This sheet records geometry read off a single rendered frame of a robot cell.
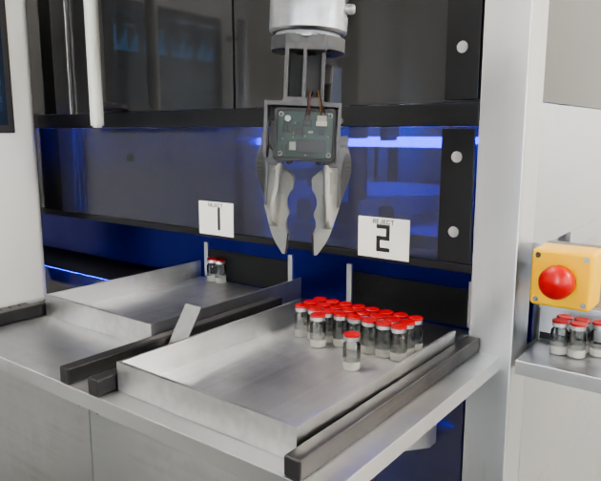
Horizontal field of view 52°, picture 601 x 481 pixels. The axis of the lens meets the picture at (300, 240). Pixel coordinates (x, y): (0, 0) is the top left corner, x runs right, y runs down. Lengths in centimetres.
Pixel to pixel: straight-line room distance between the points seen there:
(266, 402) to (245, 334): 20
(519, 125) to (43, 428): 139
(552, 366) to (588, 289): 11
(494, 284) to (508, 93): 24
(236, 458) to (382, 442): 14
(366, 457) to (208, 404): 16
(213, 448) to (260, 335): 32
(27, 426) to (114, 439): 39
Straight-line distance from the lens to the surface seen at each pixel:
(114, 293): 115
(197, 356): 83
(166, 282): 123
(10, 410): 192
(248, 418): 61
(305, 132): 57
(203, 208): 114
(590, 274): 81
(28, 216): 145
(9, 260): 144
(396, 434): 65
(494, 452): 93
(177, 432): 66
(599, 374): 86
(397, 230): 90
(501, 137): 83
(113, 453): 155
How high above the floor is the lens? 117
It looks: 10 degrees down
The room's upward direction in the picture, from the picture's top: straight up
